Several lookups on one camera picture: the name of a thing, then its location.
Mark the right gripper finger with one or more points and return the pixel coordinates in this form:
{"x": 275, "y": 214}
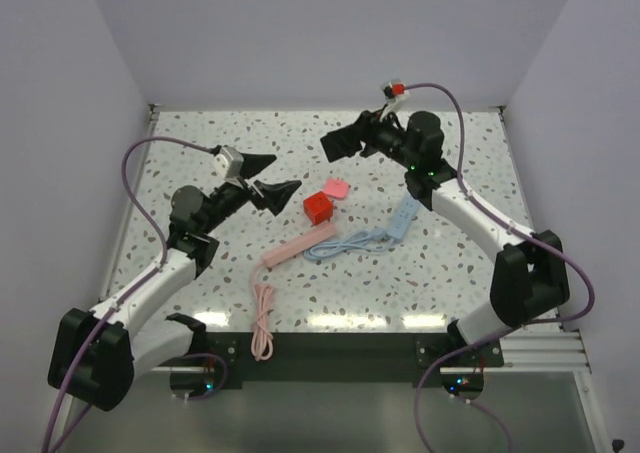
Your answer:
{"x": 343, "y": 142}
{"x": 368, "y": 150}

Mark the aluminium frame rail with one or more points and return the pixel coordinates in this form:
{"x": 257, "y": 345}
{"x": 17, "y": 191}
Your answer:
{"x": 547, "y": 352}

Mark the pink power strip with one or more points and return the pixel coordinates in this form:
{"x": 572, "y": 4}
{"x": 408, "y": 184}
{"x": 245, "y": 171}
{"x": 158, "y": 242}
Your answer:
{"x": 301, "y": 243}

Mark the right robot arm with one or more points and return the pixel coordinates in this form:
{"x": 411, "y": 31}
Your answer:
{"x": 528, "y": 280}

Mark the red cube plug adapter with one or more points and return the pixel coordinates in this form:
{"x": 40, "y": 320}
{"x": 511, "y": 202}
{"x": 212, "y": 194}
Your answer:
{"x": 318, "y": 208}

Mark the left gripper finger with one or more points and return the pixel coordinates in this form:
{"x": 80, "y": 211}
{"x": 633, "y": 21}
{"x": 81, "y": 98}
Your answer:
{"x": 274, "y": 197}
{"x": 253, "y": 164}

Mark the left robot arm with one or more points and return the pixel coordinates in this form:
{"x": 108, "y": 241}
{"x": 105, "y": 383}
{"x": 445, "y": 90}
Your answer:
{"x": 95, "y": 358}

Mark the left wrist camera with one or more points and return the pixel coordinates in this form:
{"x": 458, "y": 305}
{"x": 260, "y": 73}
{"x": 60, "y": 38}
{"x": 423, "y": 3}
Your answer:
{"x": 228, "y": 163}

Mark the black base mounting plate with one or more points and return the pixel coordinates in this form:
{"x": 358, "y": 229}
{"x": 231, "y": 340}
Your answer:
{"x": 331, "y": 357}

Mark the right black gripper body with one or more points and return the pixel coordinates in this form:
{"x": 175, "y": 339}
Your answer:
{"x": 381, "y": 133}

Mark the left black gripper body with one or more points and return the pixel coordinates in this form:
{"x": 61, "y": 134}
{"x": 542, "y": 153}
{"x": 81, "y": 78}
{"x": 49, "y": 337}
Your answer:
{"x": 226, "y": 201}

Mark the pink flat plug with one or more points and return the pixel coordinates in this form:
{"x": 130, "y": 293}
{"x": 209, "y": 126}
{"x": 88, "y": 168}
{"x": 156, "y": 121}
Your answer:
{"x": 336, "y": 188}

